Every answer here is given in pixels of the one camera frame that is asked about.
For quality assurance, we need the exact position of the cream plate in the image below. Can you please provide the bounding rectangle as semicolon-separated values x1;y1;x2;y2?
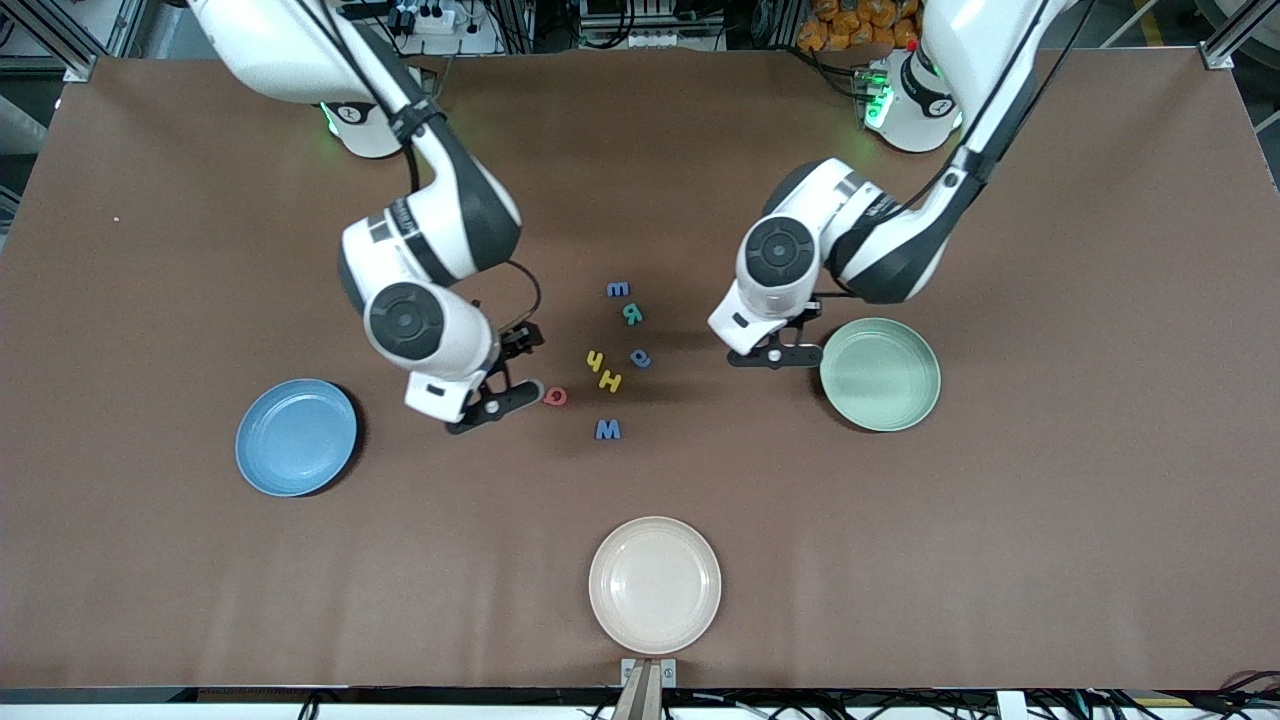
588;516;723;656

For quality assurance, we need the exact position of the blue plate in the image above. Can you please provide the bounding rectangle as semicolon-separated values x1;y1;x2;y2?
235;378;359;498

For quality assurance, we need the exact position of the orange snack bag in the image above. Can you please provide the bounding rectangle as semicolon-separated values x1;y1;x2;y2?
797;0;923;53

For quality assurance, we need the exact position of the green plate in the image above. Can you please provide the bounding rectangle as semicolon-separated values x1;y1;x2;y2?
819;317;942;433

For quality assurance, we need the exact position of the white power strip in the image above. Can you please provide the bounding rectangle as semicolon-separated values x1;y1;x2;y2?
388;0;471;36

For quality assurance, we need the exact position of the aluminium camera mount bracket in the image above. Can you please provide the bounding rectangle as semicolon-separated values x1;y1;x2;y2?
612;657;678;720

